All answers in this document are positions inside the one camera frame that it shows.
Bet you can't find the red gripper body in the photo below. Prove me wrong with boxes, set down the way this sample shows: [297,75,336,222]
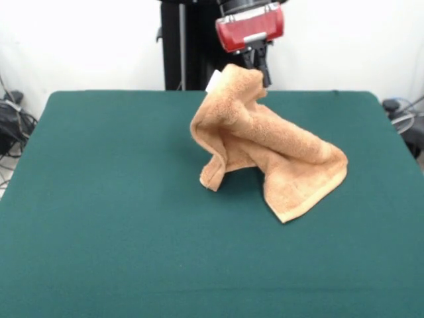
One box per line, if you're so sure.
[215,3,286,54]

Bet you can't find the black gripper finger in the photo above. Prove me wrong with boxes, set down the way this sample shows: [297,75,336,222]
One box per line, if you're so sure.
[254,41,273,87]
[241,49,258,70]

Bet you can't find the tan terry towel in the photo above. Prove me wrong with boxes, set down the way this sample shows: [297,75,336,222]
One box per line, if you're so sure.
[189,63,349,224]

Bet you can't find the dark green table cloth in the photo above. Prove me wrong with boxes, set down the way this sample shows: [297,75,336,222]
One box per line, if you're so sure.
[0,89,424,318]

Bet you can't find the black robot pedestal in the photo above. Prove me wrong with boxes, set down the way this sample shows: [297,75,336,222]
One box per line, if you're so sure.
[154,0,276,91]

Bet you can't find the tangled black cable bundle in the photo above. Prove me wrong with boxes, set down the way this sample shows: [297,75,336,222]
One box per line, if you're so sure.
[0,99,39,160]

